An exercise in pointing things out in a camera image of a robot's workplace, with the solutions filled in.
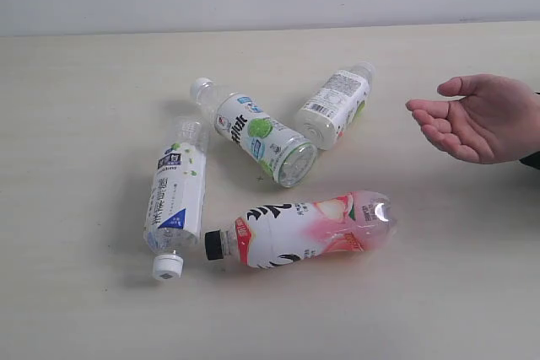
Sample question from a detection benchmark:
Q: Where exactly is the person's open hand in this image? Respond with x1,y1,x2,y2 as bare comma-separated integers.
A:
406,74,535,164

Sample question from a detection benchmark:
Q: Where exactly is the blue label clear water bottle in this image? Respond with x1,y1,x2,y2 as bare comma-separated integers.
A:
143,116,209,281

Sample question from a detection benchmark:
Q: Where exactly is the black jacket sleeve forearm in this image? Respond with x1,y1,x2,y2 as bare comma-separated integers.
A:
519,89,540,169

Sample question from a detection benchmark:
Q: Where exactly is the white cartoon label bottle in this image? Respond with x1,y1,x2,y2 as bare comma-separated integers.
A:
294,62,375,150

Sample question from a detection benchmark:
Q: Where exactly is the pink peach drink bottle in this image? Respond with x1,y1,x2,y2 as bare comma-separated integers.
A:
204,191,396,269

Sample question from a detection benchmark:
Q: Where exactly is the green lime label bottle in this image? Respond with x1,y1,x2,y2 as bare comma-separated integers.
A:
190,78,317,188

